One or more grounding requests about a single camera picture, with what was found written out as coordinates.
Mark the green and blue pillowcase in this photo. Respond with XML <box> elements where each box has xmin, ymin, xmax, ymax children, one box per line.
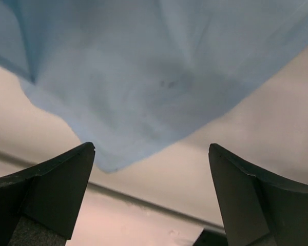
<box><xmin>0</xmin><ymin>1</ymin><xmax>308</xmax><ymax>172</ymax></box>

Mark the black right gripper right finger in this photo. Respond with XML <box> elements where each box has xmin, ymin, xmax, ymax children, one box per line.
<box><xmin>208</xmin><ymin>143</ymin><xmax>308</xmax><ymax>245</ymax></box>

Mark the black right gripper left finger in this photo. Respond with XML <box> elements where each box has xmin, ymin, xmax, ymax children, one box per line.
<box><xmin>0</xmin><ymin>142</ymin><xmax>95</xmax><ymax>245</ymax></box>

